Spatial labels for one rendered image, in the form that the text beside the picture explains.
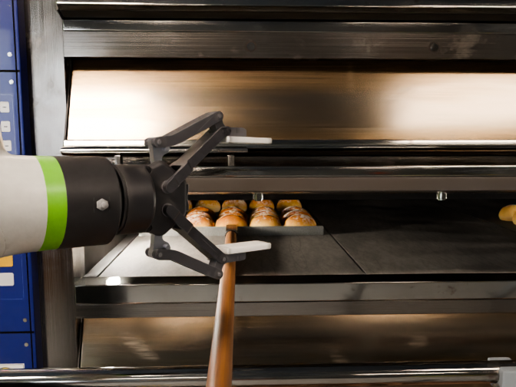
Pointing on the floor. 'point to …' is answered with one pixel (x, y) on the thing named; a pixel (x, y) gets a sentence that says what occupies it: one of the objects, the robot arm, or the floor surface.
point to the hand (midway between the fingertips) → (258, 193)
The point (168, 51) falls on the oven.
